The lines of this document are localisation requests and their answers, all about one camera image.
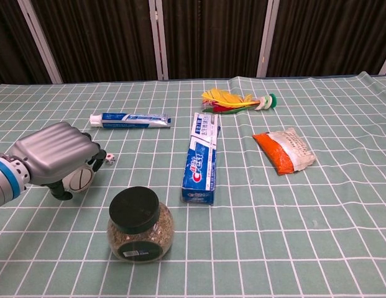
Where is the blue white toothpaste tube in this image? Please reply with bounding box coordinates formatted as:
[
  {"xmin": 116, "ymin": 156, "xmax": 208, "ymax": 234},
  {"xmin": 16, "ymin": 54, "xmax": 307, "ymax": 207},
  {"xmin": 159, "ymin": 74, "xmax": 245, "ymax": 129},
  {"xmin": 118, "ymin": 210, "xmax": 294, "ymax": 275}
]
[{"xmin": 89, "ymin": 112, "xmax": 172, "ymax": 129}]

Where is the blue Crest toothpaste box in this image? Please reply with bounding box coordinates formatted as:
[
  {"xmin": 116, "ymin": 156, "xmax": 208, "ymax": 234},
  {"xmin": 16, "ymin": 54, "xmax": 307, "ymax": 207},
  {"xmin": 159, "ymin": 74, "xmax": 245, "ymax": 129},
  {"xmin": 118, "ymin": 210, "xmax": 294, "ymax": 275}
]
[{"xmin": 181, "ymin": 112, "xmax": 219, "ymax": 206}]

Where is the white paper cup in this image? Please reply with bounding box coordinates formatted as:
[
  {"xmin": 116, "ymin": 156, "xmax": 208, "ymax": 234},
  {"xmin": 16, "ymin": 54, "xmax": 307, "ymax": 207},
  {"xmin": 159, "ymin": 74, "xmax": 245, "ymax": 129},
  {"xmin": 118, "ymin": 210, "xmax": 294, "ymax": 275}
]
[{"xmin": 62, "ymin": 165, "xmax": 97, "ymax": 194}]

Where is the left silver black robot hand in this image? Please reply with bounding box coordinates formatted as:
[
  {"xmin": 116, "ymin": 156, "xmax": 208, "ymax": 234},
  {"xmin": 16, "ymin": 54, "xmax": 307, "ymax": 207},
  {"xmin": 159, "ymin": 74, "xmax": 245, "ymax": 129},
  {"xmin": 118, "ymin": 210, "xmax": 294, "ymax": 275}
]
[{"xmin": 8, "ymin": 121, "xmax": 107, "ymax": 201}]

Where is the orange white snack packet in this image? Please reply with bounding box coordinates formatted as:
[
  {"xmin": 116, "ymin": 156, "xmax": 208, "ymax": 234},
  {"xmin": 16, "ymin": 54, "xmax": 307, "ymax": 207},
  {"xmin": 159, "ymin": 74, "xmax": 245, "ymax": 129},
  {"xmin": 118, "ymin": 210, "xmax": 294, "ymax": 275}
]
[{"xmin": 252, "ymin": 127, "xmax": 318, "ymax": 176}]

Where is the glass jar with black lid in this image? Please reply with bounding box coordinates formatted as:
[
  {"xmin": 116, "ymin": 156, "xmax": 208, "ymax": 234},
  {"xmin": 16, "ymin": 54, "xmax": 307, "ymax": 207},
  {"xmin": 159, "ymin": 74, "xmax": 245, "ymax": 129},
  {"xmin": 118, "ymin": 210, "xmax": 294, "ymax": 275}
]
[{"xmin": 106, "ymin": 186, "xmax": 175, "ymax": 264}]

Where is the green checked tablecloth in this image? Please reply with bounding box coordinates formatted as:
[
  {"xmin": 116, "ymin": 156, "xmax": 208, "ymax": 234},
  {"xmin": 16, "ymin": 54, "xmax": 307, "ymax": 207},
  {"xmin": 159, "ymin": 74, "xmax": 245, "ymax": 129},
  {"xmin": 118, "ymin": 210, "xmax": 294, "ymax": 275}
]
[{"xmin": 0, "ymin": 71, "xmax": 386, "ymax": 298}]

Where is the colourful feather shuttlecock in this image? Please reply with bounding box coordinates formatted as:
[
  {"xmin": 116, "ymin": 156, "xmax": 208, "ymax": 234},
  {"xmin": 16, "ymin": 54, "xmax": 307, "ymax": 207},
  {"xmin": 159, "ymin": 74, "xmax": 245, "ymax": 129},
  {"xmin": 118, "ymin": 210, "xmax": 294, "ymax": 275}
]
[{"xmin": 201, "ymin": 88, "xmax": 278, "ymax": 114}]

